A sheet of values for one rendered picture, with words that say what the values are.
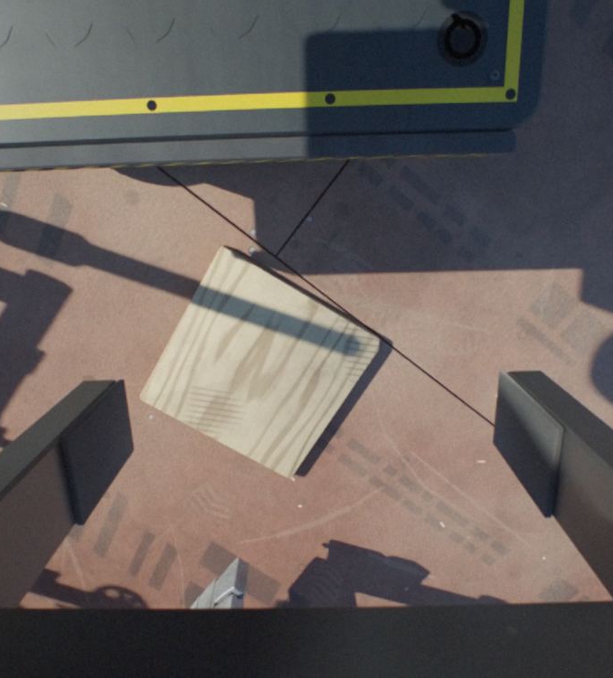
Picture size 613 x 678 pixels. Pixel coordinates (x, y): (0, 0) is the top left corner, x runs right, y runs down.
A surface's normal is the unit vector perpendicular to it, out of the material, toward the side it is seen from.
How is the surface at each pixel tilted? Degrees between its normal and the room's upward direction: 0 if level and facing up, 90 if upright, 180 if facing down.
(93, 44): 0
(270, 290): 0
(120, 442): 90
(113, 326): 0
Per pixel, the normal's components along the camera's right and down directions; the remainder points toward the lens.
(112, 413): 1.00, -0.02
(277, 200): -0.01, 0.29
